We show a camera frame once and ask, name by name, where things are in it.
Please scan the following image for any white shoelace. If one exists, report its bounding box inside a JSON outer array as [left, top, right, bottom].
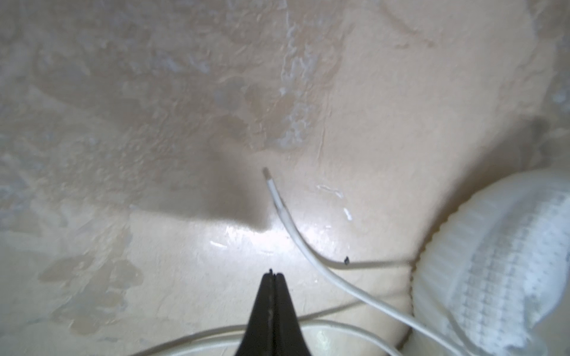
[[143, 169, 467, 355]]

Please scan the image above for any white sneaker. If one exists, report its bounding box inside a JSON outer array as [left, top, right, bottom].
[[411, 169, 569, 355]]

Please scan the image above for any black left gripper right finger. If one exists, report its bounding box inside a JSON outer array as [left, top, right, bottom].
[[272, 273, 310, 356]]

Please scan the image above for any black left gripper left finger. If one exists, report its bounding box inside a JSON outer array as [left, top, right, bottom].
[[235, 269, 273, 356]]

